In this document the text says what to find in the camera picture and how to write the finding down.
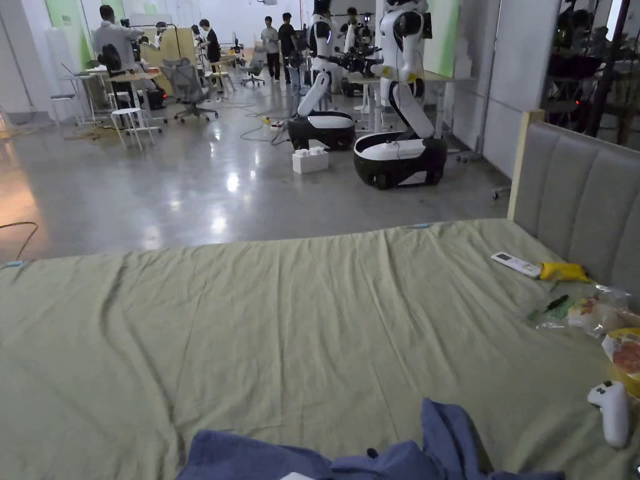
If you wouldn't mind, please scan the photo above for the white foam block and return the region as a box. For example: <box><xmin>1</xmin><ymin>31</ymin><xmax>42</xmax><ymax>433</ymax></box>
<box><xmin>292</xmin><ymin>147</ymin><xmax>330</xmax><ymax>175</ymax></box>

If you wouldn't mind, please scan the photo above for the white round stool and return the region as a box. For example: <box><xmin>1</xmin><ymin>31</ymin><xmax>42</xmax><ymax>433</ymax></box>
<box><xmin>110</xmin><ymin>107</ymin><xmax>156</xmax><ymax>151</ymax></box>

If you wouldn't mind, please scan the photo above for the clear plastic snack bag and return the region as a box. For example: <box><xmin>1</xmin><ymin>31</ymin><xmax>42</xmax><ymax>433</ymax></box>
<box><xmin>537</xmin><ymin>284</ymin><xmax>640</xmax><ymax>339</ymax></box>

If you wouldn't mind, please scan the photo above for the grey office chair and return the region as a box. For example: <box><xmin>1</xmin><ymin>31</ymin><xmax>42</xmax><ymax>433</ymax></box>
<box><xmin>241</xmin><ymin>47</ymin><xmax>267</xmax><ymax>88</ymax></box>
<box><xmin>159</xmin><ymin>57</ymin><xmax>219</xmax><ymax>124</ymax></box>

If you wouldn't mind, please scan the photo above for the bed with pale green sheet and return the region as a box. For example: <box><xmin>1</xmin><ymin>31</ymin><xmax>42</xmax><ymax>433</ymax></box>
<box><xmin>0</xmin><ymin>217</ymin><xmax>640</xmax><ymax>480</ymax></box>

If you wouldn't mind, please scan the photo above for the white desk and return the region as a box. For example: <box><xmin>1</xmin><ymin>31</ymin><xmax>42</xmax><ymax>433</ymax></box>
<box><xmin>49</xmin><ymin>67</ymin><xmax>113</xmax><ymax>126</ymax></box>

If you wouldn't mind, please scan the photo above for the white remote control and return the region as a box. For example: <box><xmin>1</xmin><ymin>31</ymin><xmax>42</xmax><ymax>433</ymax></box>
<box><xmin>491</xmin><ymin>251</ymin><xmax>543</xmax><ymax>279</ymax></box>

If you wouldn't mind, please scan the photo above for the wooden top desk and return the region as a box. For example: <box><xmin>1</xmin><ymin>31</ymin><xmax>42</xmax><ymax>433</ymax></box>
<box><xmin>102</xmin><ymin>67</ymin><xmax>168</xmax><ymax>133</ymax></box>

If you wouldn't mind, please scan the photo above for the white hand controller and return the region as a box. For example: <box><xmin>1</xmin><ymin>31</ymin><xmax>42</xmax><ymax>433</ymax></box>
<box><xmin>587</xmin><ymin>381</ymin><xmax>631</xmax><ymax>449</ymax></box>

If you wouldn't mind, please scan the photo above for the yellow bag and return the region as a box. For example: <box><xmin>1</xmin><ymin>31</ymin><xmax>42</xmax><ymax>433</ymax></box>
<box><xmin>539</xmin><ymin>262</ymin><xmax>592</xmax><ymax>284</ymax></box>

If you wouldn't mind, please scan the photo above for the yellow round snack pack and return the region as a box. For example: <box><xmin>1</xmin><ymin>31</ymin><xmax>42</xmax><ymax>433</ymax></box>
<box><xmin>601</xmin><ymin>327</ymin><xmax>640</xmax><ymax>396</ymax></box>

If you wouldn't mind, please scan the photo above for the white and black humanoid robot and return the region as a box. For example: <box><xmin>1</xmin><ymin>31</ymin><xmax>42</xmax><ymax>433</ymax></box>
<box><xmin>287</xmin><ymin>0</ymin><xmax>357</xmax><ymax>151</ymax></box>
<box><xmin>352</xmin><ymin>0</ymin><xmax>449</xmax><ymax>191</ymax></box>

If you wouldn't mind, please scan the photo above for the grey padded headboard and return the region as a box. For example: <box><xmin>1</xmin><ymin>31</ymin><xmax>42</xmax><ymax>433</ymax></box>
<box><xmin>507</xmin><ymin>109</ymin><xmax>640</xmax><ymax>301</ymax></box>

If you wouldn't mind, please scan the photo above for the blue shirt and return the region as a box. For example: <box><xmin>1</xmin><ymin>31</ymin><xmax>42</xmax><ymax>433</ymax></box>
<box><xmin>176</xmin><ymin>397</ymin><xmax>567</xmax><ymax>480</ymax></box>

